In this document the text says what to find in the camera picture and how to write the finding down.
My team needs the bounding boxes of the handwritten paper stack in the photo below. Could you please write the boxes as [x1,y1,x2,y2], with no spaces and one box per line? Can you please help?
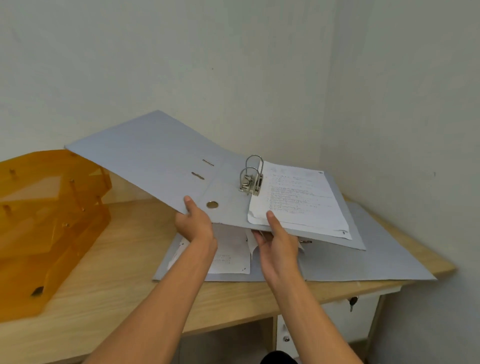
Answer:
[247,161,353,241]

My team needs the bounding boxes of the person's left forearm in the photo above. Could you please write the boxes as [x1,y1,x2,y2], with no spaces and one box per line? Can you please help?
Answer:
[82,242,219,364]

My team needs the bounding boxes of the wooden desk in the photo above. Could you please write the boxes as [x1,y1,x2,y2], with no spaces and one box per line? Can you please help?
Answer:
[0,197,457,364]

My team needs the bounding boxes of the person's right hand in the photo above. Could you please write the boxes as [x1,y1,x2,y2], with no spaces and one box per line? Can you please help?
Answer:
[251,210,305,283]

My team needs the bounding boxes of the grey lever arch binder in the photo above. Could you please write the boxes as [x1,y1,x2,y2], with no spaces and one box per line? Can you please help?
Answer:
[152,200,437,283]
[64,110,367,251]

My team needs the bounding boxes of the orange translucent document tray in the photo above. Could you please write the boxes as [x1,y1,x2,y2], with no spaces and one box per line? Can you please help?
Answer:
[0,149,113,323]

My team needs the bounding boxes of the person's black clothing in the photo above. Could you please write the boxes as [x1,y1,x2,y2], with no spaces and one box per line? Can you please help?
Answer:
[260,350,301,364]

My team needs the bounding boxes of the person's left hand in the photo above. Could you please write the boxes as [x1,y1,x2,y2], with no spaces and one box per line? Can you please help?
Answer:
[174,195,218,260]

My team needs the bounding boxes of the printed paper sheets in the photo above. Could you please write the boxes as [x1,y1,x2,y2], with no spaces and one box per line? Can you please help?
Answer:
[167,224,306,275]

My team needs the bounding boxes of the person's right forearm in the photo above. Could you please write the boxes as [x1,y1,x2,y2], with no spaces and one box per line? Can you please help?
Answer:
[263,268,364,364]

